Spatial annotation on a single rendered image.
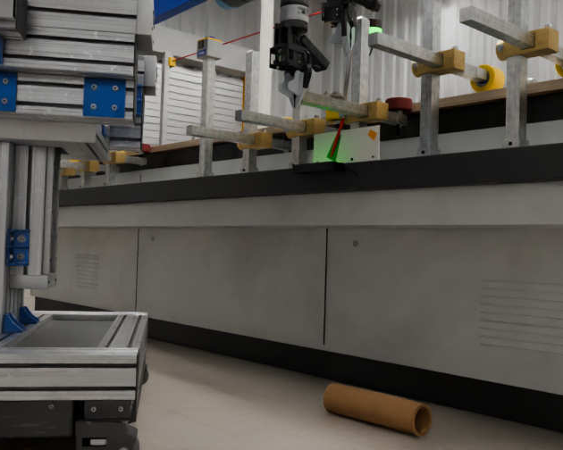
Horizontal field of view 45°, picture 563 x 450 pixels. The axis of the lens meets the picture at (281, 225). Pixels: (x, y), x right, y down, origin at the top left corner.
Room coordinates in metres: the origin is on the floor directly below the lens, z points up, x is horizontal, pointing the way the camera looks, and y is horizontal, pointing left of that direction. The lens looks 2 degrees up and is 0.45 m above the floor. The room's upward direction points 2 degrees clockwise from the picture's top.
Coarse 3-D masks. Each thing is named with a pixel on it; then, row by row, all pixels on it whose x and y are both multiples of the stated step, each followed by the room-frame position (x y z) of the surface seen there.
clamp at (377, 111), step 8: (368, 104) 1.93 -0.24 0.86; (376, 104) 1.91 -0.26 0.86; (384, 104) 1.93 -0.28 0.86; (368, 112) 1.93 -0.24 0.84; (376, 112) 1.91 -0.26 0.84; (384, 112) 1.93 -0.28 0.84; (352, 120) 1.97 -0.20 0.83; (360, 120) 1.95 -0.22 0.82; (368, 120) 1.94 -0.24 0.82; (376, 120) 1.93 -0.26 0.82; (384, 120) 1.93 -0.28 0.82
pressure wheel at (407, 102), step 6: (390, 102) 2.02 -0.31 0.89; (396, 102) 2.01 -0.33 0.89; (402, 102) 2.01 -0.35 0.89; (408, 102) 2.02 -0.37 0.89; (390, 108) 2.02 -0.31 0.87; (396, 108) 2.01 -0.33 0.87; (402, 108) 2.01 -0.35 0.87; (408, 108) 2.02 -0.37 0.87; (396, 126) 2.05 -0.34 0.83; (396, 132) 2.05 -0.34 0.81
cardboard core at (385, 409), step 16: (336, 384) 1.89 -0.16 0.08; (336, 400) 1.84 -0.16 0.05; (352, 400) 1.80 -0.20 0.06; (368, 400) 1.77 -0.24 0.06; (384, 400) 1.74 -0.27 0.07; (400, 400) 1.72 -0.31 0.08; (352, 416) 1.81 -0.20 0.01; (368, 416) 1.76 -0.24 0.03; (384, 416) 1.72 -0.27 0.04; (400, 416) 1.68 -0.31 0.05; (416, 416) 1.73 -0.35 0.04; (432, 416) 1.71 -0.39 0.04; (416, 432) 1.67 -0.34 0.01
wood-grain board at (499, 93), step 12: (528, 84) 1.78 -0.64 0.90; (540, 84) 1.76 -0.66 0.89; (552, 84) 1.73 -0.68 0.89; (456, 96) 1.94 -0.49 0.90; (468, 96) 1.91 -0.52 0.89; (480, 96) 1.89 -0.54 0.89; (492, 96) 1.86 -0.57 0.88; (504, 96) 1.83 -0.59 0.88; (444, 108) 1.99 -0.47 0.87; (240, 132) 2.68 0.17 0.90; (276, 132) 2.52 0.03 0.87; (168, 144) 3.07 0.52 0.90; (180, 144) 3.00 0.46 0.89; (192, 144) 2.93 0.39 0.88
